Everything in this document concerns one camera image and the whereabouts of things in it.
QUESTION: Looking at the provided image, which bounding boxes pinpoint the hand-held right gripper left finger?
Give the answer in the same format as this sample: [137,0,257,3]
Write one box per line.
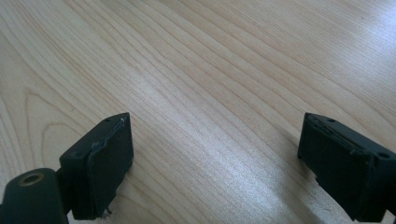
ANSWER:
[58,112,134,221]

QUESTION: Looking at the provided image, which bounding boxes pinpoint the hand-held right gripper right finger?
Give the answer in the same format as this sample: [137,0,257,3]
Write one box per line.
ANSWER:
[296,112,396,224]

